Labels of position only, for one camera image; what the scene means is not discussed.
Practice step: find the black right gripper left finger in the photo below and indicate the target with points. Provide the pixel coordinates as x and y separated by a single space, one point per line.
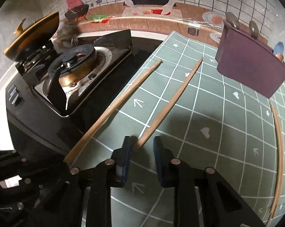
84 198

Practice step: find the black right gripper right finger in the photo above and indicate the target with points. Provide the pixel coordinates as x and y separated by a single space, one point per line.
201 194

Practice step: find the wooden chopstick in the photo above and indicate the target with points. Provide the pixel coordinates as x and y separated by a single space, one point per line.
81 144
164 112
280 165

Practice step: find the green grid placemat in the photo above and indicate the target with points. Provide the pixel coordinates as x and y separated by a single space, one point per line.
216 122

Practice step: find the portable gas stove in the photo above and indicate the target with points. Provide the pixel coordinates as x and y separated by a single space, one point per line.
63 81

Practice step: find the purple utensil caddy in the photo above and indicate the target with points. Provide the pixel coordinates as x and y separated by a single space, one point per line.
248 61

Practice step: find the small wooden spoon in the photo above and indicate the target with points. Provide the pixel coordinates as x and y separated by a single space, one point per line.
280 56

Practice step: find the blue plastic spoon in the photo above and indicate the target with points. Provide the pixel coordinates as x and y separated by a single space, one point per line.
279 48

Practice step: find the grey spoon in caddy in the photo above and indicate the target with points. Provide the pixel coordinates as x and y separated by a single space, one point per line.
232 20

